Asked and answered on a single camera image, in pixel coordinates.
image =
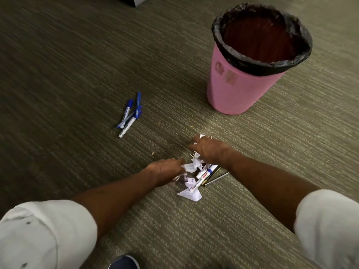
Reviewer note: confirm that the person's right hand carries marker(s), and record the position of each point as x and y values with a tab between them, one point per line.
214	151

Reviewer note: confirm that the person's left hand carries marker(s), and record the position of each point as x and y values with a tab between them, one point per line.
161	172

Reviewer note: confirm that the person's left fingers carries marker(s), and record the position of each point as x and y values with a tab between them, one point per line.
177	165

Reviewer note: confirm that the person's right fingers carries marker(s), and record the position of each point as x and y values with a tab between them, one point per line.
198	145

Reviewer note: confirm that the person's right forearm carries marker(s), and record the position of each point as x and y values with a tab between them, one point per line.
269	187

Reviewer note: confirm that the person's left forearm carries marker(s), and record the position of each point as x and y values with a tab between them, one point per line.
115	198

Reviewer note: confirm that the crumpled white paper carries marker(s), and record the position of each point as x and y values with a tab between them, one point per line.
190	182
193	166
202	136
190	194

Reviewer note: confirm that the blue label white marker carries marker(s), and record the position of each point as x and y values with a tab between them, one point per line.
206	171

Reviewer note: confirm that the red label white marker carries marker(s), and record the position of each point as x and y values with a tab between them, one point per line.
196	187

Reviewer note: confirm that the blue capped white marker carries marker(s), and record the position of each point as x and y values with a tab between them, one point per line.
123	122
127	110
127	126

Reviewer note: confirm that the pink waste bin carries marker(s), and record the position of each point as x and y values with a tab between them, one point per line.
238	89

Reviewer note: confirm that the slim blue pen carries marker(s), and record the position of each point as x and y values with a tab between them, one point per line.
137	105

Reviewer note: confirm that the dark blue shoe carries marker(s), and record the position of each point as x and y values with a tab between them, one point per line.
124	263

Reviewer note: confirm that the black bin liner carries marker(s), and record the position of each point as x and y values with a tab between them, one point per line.
301	50

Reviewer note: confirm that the white left sleeve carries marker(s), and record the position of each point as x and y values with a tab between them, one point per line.
42	235

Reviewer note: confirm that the white sleeve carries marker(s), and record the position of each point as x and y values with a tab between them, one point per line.
331	226
42	235

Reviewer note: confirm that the white right sleeve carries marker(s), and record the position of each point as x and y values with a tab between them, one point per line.
331	226

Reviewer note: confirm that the grey furniture base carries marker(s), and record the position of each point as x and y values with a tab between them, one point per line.
134	0

